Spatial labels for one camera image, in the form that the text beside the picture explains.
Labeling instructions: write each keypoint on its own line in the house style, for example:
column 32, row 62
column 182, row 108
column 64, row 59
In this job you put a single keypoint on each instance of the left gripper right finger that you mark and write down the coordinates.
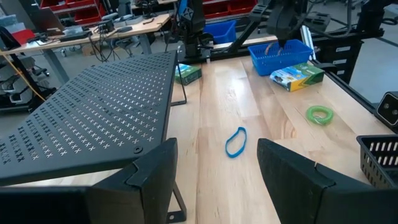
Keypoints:
column 298, row 186

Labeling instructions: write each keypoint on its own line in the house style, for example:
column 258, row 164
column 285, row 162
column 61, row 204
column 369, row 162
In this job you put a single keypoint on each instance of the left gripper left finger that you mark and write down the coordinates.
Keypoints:
column 140, row 193

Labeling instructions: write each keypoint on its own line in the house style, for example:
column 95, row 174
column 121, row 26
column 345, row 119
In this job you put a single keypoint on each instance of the orange rubber band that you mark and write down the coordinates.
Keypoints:
column 269, row 49

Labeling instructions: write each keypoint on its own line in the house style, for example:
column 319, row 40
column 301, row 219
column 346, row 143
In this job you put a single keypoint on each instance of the green crayon box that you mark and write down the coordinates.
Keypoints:
column 297, row 77
column 188, row 74

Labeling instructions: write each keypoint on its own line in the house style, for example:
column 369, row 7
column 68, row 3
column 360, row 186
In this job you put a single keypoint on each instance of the green coil wristband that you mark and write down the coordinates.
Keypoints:
column 308, row 115

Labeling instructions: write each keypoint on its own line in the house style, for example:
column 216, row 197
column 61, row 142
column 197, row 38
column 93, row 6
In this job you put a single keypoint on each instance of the blue rubber band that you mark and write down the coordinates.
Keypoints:
column 227, row 146

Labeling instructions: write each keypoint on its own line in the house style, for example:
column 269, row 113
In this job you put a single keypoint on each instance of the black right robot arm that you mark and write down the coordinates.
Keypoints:
column 194, row 28

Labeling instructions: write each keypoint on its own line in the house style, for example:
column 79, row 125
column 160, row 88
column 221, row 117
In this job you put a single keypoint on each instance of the desk with grey metal legs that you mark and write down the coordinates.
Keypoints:
column 133, row 29

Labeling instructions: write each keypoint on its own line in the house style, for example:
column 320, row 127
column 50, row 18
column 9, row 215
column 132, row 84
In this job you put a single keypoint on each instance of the blue plastic basket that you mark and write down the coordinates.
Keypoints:
column 280, row 60

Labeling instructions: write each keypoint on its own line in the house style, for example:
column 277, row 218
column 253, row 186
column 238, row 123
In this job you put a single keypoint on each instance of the blue storage bin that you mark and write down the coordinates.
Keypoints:
column 220, row 32

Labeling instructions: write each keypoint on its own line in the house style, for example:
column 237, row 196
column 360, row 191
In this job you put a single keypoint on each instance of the red storage bins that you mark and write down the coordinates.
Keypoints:
column 84, row 14
column 217, row 7

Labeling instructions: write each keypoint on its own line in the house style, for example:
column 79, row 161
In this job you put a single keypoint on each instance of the black plastic basket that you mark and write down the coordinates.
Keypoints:
column 376, row 165

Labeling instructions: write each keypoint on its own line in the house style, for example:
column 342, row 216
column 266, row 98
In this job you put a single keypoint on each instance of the black perforated metal shelf riser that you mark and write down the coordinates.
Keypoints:
column 93, row 118

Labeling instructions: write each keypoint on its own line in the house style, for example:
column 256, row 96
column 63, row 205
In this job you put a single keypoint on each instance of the black depth camera box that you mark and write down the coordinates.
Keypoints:
column 388, row 109

